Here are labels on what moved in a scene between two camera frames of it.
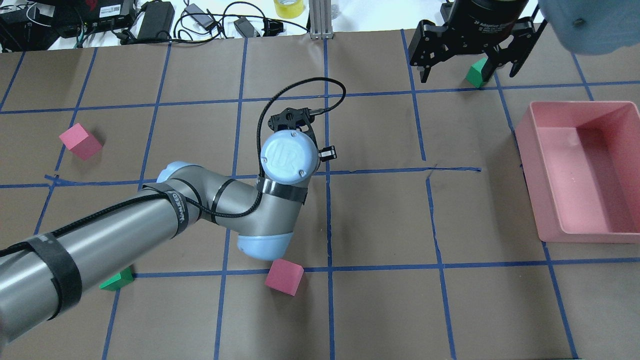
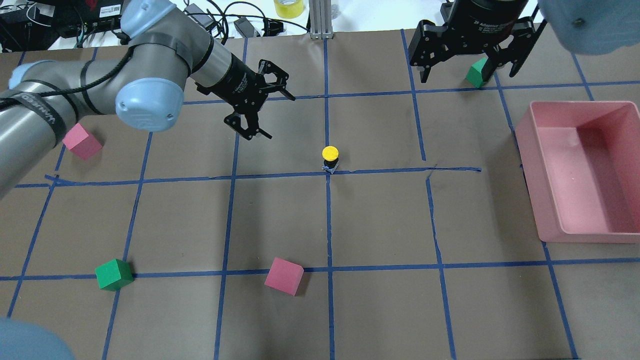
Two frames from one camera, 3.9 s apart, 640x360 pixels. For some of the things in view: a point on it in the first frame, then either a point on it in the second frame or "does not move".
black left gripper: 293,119 -> 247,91
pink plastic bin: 581,160 does not move
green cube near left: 116,282 does not move
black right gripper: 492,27 does not move
